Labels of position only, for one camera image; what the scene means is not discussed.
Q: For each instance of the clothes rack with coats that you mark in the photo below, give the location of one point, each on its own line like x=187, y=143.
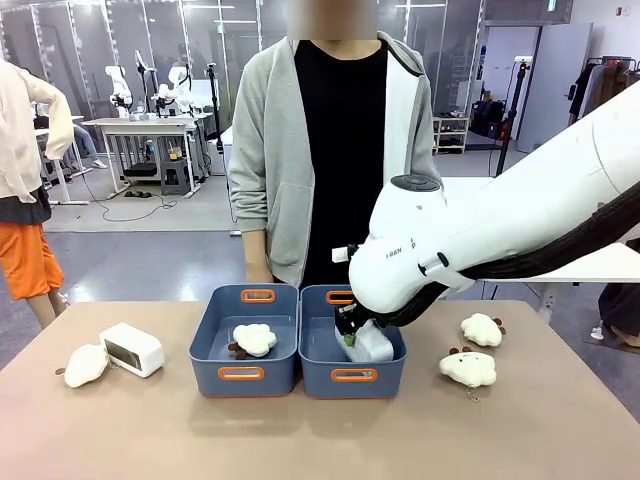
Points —
x=607, y=85

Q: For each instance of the person's right hand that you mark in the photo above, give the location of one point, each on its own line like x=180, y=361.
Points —
x=260, y=274

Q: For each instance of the white digital clock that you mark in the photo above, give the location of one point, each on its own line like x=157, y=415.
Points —
x=372, y=347
x=135, y=350

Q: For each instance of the low wooden shelf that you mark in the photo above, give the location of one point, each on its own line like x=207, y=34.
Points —
x=451, y=135

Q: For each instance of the person in gray cardigan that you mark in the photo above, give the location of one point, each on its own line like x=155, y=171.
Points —
x=345, y=150

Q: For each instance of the slim black light stand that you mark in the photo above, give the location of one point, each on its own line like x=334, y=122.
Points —
x=215, y=105

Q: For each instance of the black camera tripod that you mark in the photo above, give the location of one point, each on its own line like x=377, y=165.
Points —
x=515, y=110

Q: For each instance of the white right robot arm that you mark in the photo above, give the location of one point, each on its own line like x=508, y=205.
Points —
x=500, y=235

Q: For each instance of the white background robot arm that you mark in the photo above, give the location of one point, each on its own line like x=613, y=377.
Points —
x=120, y=90
x=181, y=85

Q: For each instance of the white sheep plush toy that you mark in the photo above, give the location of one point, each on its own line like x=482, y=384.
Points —
x=256, y=340
x=467, y=369
x=481, y=330
x=85, y=367

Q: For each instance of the white background desk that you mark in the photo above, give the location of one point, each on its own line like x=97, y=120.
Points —
x=145, y=125

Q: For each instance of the gray step stool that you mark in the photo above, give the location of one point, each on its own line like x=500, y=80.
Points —
x=176, y=179

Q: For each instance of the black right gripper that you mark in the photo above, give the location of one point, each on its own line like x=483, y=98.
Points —
x=346, y=320

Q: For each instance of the bystander in orange shorts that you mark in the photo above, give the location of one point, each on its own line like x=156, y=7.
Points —
x=22, y=175

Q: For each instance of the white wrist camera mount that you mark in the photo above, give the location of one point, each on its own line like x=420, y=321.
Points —
x=342, y=255

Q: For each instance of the gray door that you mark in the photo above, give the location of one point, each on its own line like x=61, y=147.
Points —
x=550, y=85

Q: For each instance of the black storage boxes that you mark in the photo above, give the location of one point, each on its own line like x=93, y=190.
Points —
x=487, y=119

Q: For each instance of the person's right forearm gray sleeve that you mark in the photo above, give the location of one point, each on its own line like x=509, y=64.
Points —
x=252, y=225

